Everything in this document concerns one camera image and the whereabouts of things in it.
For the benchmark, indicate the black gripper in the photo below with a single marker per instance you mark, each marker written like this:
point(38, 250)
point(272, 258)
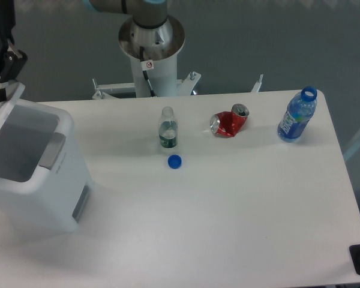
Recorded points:
point(11, 59)

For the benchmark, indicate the white trash can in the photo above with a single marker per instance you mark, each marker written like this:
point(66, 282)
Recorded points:
point(44, 180)

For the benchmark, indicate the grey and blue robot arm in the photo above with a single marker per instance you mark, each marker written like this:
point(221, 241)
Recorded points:
point(146, 14)

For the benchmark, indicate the blue bottle cap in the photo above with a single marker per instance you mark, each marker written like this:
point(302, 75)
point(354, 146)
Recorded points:
point(174, 161)

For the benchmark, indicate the crushed red soda can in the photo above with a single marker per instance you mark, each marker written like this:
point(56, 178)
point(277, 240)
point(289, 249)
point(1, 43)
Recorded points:
point(228, 123)

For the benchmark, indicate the clear plastic bottle green label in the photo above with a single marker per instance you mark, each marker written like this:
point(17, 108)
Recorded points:
point(168, 128)

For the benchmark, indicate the blue plastic drink bottle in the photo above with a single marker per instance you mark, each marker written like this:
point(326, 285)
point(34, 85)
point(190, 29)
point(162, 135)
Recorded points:
point(300, 110)

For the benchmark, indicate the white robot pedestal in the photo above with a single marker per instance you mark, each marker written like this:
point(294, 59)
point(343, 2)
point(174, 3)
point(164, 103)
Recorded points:
point(153, 58)

